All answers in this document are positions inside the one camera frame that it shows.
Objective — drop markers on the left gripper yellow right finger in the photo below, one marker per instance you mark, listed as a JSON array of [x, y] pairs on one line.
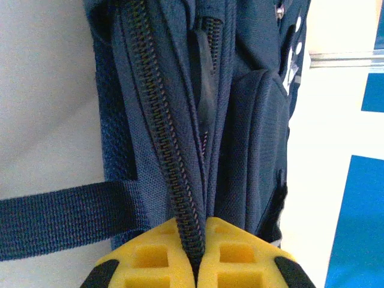
[[240, 261]]

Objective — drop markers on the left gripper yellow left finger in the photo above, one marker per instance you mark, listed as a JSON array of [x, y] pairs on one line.
[[147, 264]]

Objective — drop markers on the navy blue student backpack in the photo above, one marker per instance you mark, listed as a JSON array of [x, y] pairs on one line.
[[255, 135]]

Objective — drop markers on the aluminium corner post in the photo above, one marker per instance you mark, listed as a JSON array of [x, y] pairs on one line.
[[345, 58]]

